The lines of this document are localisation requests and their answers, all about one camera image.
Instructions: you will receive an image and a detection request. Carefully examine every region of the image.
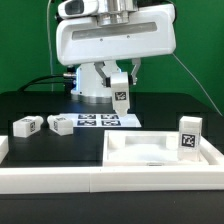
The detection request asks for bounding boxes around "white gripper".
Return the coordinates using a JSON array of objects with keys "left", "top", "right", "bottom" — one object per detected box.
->
[{"left": 56, "top": 4, "right": 176, "bottom": 88}]

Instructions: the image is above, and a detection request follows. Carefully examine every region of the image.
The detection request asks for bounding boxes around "white square table top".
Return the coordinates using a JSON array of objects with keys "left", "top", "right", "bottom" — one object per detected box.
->
[{"left": 102, "top": 130, "right": 208, "bottom": 166}]

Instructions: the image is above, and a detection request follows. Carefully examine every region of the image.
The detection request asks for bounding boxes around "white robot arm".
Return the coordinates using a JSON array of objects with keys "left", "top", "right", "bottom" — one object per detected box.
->
[{"left": 56, "top": 0, "right": 176, "bottom": 103}]

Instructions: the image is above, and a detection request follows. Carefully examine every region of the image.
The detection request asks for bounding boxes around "white marker sheet with tags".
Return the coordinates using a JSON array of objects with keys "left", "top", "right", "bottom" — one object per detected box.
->
[{"left": 61, "top": 113, "right": 141, "bottom": 128}]

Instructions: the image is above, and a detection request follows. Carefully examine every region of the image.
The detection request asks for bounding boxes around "white U-shaped fence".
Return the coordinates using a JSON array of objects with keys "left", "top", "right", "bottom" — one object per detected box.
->
[{"left": 0, "top": 136, "right": 224, "bottom": 194}]

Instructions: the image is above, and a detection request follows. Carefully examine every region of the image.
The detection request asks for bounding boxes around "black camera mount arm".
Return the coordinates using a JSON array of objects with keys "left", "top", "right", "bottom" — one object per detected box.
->
[{"left": 63, "top": 66, "right": 77, "bottom": 80}]

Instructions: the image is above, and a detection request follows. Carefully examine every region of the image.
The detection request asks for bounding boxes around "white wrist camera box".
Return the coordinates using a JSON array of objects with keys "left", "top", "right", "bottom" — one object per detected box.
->
[{"left": 58, "top": 0, "right": 99, "bottom": 19}]

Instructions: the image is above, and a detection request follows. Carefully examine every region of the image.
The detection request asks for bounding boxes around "black cable bundle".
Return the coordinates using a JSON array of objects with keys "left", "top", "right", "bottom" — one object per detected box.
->
[{"left": 17, "top": 73, "right": 77, "bottom": 93}]

